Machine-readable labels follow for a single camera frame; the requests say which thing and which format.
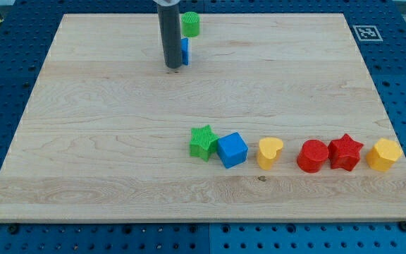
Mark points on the green cylinder block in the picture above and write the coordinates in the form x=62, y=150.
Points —
x=190, y=24

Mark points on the green star block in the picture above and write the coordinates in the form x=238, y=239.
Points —
x=203, y=142

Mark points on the yellow heart block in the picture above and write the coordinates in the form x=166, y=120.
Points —
x=269, y=151

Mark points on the red cylinder block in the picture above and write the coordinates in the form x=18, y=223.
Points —
x=312, y=156

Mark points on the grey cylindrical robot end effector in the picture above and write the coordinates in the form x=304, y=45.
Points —
x=169, y=23

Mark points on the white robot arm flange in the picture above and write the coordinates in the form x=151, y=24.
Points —
x=167, y=3

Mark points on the yellow pentagon block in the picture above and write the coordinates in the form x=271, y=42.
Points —
x=383, y=155

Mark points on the blue block behind rod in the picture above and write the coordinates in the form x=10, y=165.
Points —
x=185, y=50

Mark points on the white fiducial marker tag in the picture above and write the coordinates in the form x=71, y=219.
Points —
x=367, y=33

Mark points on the blue cube block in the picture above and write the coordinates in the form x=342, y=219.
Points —
x=232, y=150

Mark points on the red star block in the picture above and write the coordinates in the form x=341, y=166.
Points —
x=344, y=153

